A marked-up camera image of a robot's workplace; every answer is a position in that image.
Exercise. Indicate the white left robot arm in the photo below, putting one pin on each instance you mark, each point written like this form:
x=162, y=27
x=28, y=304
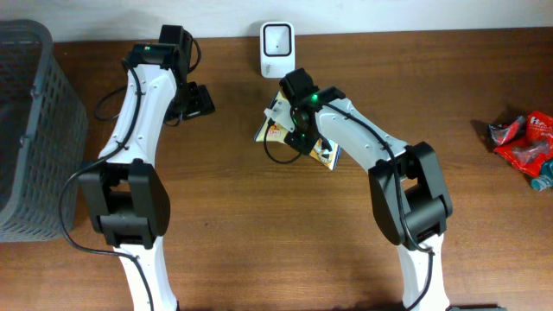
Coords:
x=126, y=200

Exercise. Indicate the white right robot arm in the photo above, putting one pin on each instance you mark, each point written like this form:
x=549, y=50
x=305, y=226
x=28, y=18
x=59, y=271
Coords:
x=409, y=196

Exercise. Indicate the grey plastic mesh basket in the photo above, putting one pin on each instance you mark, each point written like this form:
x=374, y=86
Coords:
x=43, y=136

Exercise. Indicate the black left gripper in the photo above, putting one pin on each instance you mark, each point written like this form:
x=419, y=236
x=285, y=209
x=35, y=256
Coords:
x=201, y=103

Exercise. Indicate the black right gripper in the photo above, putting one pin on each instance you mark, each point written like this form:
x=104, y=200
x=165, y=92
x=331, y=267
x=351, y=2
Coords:
x=293, y=138

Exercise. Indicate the green Listerine mouthwash bottle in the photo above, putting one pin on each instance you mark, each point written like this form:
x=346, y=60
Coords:
x=544, y=180

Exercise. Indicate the white barcode scanner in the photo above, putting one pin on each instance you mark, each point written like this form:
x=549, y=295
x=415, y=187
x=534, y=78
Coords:
x=277, y=49

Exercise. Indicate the red snack bag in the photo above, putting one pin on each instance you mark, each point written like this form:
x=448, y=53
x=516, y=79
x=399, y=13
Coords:
x=532, y=150

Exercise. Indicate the black red triangular packet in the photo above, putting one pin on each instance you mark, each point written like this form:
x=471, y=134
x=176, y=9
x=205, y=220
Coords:
x=501, y=134

